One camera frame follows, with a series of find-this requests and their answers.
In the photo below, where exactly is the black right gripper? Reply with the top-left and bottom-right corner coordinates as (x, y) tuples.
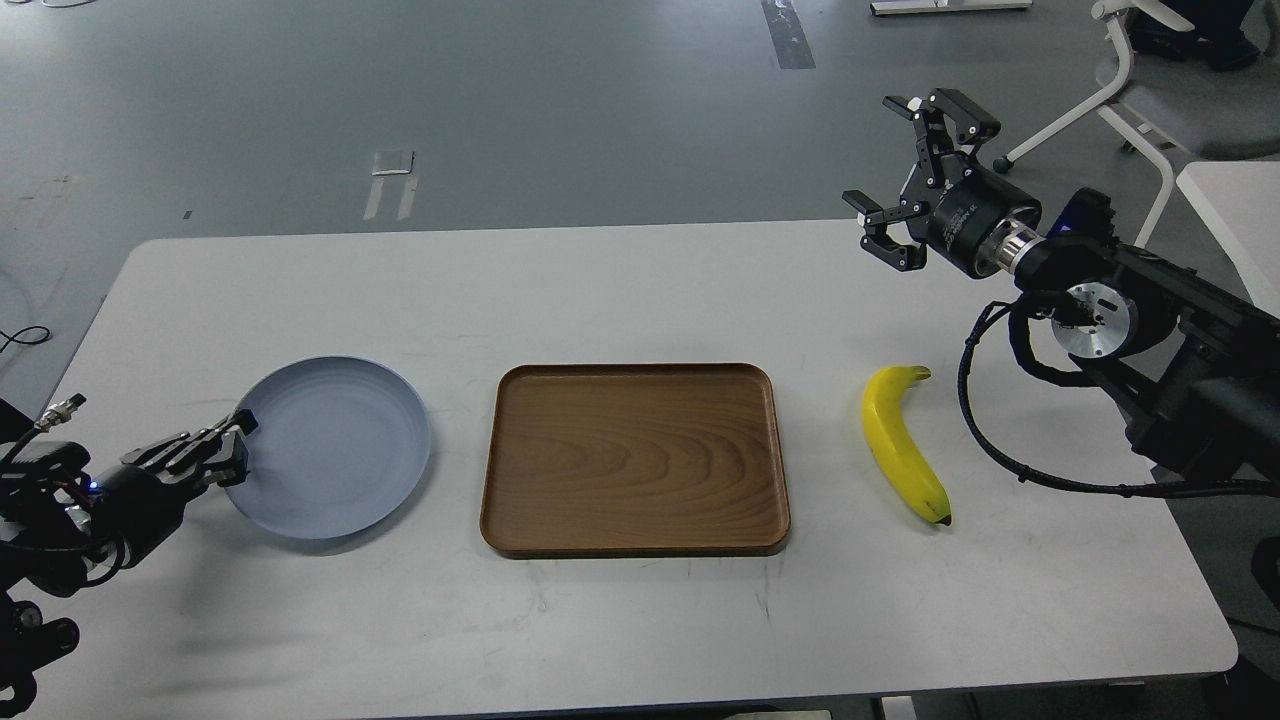
(842, 88), (1043, 279)

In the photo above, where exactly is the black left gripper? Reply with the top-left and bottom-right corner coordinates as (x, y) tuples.
(92, 407), (259, 569)

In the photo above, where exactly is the light blue plate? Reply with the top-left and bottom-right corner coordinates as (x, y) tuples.
(227, 356), (433, 541)

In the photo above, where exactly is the yellow banana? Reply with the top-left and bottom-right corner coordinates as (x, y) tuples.
(860, 365), (954, 527)

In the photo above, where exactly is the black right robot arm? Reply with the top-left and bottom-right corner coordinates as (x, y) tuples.
(844, 88), (1279, 500)

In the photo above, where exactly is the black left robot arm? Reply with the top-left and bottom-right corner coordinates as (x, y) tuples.
(1, 395), (259, 717)

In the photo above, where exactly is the white table base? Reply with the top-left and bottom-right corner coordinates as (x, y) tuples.
(869, 0), (1036, 18)

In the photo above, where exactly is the white side table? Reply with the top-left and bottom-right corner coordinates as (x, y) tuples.
(1176, 158), (1279, 316)

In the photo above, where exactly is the white office chair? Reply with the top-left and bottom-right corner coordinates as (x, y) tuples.
(992, 1), (1279, 247)

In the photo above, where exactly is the brown wooden tray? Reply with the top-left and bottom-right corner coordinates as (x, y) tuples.
(479, 363), (792, 559)

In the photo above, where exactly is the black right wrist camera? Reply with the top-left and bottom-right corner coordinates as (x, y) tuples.
(1047, 187), (1119, 243)

